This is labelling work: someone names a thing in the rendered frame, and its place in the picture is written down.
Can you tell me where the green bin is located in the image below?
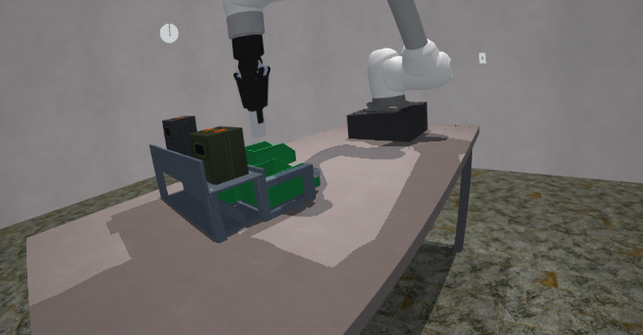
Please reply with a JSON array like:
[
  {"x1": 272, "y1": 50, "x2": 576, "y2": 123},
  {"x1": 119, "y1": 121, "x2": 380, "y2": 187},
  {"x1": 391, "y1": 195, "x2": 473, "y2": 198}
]
[
  {"x1": 246, "y1": 141, "x2": 296, "y2": 165},
  {"x1": 217, "y1": 185, "x2": 243, "y2": 204},
  {"x1": 241, "y1": 158, "x2": 321, "y2": 208}
]

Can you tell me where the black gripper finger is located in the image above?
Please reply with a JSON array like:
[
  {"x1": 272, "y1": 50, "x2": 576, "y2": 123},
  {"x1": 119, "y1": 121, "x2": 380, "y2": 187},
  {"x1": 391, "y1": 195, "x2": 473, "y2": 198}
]
[
  {"x1": 233, "y1": 66, "x2": 256, "y2": 138},
  {"x1": 245, "y1": 60, "x2": 270, "y2": 139}
]

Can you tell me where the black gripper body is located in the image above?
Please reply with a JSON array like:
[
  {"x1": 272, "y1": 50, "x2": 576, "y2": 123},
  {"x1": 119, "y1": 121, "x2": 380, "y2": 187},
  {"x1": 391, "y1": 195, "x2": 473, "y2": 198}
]
[{"x1": 231, "y1": 34, "x2": 264, "y2": 79}]

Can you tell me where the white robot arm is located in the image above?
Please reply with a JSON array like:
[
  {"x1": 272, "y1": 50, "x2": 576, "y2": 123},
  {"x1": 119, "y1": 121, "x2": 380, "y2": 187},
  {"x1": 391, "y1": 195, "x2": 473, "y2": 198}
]
[{"x1": 222, "y1": 0, "x2": 452, "y2": 112}]

